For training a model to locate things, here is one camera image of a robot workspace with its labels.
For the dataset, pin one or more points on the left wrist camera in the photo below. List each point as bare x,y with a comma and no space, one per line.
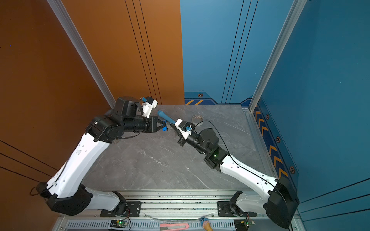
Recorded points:
148,105

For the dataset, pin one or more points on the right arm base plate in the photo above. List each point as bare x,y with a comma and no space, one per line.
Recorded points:
224,210

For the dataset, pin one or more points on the toy ice cream cone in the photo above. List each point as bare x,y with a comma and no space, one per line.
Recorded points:
206,225

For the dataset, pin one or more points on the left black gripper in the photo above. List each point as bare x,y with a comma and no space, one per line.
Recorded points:
152,127

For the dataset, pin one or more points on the masking tape roll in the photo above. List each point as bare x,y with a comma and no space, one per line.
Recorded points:
197,119

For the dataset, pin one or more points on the left circuit board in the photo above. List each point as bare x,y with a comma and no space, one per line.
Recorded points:
119,225

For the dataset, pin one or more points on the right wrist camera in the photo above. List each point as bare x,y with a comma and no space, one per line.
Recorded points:
183,127

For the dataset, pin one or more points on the pink utility knife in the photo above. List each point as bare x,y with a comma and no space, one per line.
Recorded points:
174,226

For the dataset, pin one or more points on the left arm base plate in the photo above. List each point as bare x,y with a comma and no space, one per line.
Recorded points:
130,209

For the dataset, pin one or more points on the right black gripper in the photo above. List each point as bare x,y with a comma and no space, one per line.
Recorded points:
183,141

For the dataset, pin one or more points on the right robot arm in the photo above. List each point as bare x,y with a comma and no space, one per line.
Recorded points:
277,197

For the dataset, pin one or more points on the circuit board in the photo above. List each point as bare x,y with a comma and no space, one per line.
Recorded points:
119,225
243,225

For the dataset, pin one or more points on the blue toy microphone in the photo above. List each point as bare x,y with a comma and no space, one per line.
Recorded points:
161,114

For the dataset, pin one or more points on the right circuit board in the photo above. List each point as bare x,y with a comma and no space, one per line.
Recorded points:
243,225

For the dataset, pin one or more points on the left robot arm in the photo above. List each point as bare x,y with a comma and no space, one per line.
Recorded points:
64,193

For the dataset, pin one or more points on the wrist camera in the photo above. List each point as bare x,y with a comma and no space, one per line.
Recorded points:
148,105
183,127

